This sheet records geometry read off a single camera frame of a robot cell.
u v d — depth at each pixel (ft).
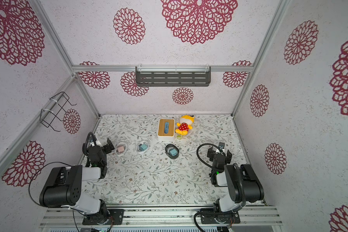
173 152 3.13
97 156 2.28
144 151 3.19
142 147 3.23
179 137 3.48
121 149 3.22
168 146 3.25
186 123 3.58
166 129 3.52
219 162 2.29
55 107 2.58
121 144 3.28
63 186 1.52
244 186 1.42
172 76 3.07
